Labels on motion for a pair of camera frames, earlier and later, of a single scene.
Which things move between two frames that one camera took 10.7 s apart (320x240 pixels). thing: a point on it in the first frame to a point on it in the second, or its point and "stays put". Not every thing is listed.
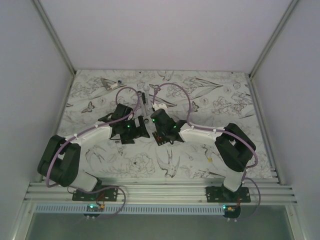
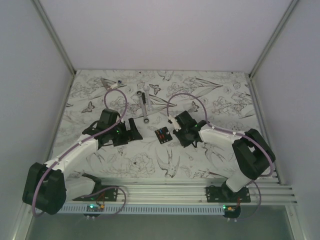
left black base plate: [110, 194] stays put
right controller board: [231, 211] stays put
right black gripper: [157, 130] to [185, 143]
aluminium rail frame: [162, 191] stays put
